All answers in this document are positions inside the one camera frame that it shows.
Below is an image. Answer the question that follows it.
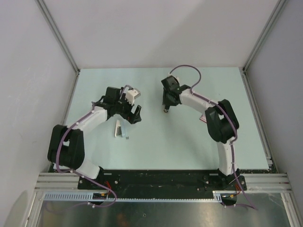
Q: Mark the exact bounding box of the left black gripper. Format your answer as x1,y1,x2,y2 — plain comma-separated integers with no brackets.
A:
114,93,141,124

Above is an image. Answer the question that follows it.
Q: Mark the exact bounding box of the black silver stapler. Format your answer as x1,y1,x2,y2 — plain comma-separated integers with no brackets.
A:
163,105,170,113

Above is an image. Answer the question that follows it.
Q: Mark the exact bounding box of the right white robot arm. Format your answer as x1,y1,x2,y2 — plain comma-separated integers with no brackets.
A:
161,75,240,190

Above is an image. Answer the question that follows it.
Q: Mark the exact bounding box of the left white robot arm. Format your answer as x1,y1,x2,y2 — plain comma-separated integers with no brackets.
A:
47,85,142,189

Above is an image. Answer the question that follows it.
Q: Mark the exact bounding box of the red white staple box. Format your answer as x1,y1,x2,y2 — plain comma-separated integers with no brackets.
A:
199,115,207,123

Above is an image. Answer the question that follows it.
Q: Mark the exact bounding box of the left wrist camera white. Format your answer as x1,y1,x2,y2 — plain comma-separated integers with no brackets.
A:
125,88,141,105

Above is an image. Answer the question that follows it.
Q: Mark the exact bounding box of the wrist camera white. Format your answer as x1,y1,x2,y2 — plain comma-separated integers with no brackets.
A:
167,73,180,83
125,88,141,105

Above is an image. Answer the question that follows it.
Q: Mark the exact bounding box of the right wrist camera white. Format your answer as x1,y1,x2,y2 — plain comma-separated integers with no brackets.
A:
167,73,180,83

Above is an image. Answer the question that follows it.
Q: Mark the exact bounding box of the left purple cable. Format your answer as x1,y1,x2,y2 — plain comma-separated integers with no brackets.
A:
55,85,118,209

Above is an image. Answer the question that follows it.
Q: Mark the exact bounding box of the right aluminium frame post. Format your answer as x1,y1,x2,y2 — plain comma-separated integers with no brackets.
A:
243,0,288,71

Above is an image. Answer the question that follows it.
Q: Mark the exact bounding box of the aluminium frame post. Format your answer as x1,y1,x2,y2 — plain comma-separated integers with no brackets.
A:
243,0,288,71
35,0,81,73

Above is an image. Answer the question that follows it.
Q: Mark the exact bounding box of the grey cable duct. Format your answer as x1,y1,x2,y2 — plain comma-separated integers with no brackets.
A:
44,191,222,203

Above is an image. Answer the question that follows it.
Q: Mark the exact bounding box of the front aluminium rail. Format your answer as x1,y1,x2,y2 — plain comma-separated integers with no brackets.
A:
35,173,292,193

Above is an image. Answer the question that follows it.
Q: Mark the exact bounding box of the right aluminium side rail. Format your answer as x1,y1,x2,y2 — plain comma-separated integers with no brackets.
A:
239,67,278,171

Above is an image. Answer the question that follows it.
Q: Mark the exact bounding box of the left aluminium frame post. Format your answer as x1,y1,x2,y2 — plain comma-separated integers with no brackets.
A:
35,0,81,73

